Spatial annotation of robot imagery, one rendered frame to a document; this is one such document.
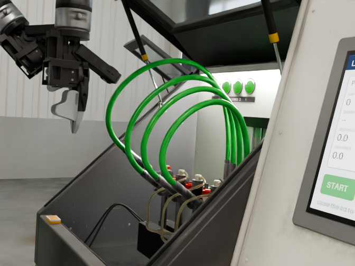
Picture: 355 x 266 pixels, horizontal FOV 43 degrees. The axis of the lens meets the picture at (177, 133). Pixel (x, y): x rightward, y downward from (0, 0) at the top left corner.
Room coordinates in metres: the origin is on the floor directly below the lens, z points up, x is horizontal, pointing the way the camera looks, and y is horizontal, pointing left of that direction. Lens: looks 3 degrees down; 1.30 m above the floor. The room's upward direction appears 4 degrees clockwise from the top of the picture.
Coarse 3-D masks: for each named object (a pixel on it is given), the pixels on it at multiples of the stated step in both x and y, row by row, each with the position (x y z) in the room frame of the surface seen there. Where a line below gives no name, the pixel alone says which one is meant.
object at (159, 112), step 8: (192, 88) 1.06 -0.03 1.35; (200, 88) 1.07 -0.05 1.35; (208, 88) 1.08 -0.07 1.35; (216, 88) 1.09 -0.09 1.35; (176, 96) 1.04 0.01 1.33; (184, 96) 1.05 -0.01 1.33; (224, 96) 1.10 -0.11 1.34; (168, 104) 1.03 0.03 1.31; (160, 112) 1.02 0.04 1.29; (232, 112) 1.12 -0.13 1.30; (152, 120) 1.01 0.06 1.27; (152, 128) 1.01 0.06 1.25; (144, 136) 1.00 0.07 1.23; (240, 136) 1.13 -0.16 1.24; (144, 144) 1.00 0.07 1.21; (240, 144) 1.13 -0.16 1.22; (144, 152) 1.00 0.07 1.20; (240, 152) 1.13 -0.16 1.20; (144, 160) 1.00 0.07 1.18; (240, 160) 1.13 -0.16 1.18; (152, 168) 1.02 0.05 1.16; (152, 176) 1.02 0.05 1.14; (160, 176) 1.02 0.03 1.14; (160, 184) 1.03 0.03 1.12; (168, 184) 1.03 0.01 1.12; (176, 192) 1.04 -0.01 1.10; (184, 200) 1.05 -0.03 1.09
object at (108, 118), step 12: (168, 60) 1.21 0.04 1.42; (180, 60) 1.22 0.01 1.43; (204, 72) 1.27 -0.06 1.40; (120, 84) 1.14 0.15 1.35; (108, 108) 1.13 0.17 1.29; (108, 120) 1.13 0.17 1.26; (228, 120) 1.31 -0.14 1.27; (108, 132) 1.13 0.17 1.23; (228, 132) 1.31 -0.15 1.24; (120, 144) 1.15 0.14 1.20; (228, 144) 1.31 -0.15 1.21; (228, 156) 1.31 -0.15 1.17
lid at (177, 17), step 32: (128, 0) 1.54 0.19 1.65; (160, 0) 1.41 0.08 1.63; (192, 0) 1.31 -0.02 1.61; (224, 0) 1.22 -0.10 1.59; (256, 0) 1.14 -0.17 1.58; (288, 0) 1.06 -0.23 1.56; (160, 32) 1.61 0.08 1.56; (192, 32) 1.45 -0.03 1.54; (224, 32) 1.34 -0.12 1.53; (256, 32) 1.24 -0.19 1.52; (288, 32) 1.16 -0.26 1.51; (224, 64) 1.54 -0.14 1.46
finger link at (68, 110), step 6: (72, 90) 0.94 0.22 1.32; (72, 96) 0.94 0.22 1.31; (78, 96) 0.94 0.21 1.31; (66, 102) 0.94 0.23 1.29; (72, 102) 0.94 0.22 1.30; (60, 108) 0.93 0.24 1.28; (66, 108) 0.94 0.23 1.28; (72, 108) 0.94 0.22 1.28; (60, 114) 0.93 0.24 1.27; (66, 114) 0.94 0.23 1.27; (72, 114) 0.95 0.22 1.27; (78, 114) 0.94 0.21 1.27; (78, 120) 0.95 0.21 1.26; (78, 126) 0.96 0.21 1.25; (72, 132) 0.97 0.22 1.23
